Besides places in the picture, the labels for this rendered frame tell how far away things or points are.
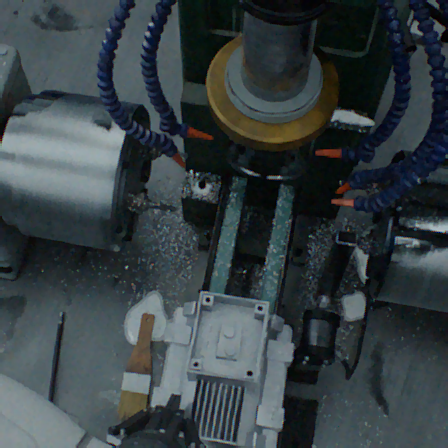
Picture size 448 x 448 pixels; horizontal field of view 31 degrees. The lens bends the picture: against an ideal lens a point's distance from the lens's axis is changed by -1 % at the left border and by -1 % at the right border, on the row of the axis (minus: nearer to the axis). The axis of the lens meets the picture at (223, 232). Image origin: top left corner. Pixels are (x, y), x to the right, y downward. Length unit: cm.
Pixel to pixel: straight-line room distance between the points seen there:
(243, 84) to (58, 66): 79
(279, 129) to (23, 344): 71
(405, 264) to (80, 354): 63
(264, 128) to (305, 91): 7
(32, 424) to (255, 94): 51
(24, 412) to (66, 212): 52
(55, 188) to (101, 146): 10
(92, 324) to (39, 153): 40
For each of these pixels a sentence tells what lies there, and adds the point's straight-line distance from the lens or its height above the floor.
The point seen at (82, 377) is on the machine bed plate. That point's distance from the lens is 151.
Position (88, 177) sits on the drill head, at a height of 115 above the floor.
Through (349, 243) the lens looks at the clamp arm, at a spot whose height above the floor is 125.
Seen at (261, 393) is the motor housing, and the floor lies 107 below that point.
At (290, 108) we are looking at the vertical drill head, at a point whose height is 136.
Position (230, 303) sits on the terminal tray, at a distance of 119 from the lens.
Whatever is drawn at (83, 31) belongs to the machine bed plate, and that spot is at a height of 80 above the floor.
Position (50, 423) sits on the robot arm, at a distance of 82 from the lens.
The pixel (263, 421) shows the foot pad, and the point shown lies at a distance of 120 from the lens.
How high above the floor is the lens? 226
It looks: 67 degrees down
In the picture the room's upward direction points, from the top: 1 degrees clockwise
